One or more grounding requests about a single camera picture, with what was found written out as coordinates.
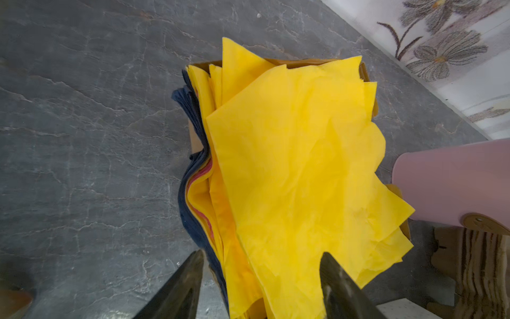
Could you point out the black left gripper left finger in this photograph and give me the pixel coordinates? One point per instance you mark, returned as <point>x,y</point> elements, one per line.
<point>179,296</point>

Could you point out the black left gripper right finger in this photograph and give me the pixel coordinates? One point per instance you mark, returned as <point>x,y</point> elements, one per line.
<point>342,297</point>

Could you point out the brown pulp carrier stack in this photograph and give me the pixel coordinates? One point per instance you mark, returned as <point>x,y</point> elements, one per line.
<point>479,263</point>

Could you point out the yellow paper napkin stack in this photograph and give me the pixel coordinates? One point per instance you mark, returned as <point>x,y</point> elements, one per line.
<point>203,203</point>

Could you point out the pink cup with straws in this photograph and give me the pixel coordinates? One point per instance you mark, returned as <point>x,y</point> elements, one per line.
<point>463,186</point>

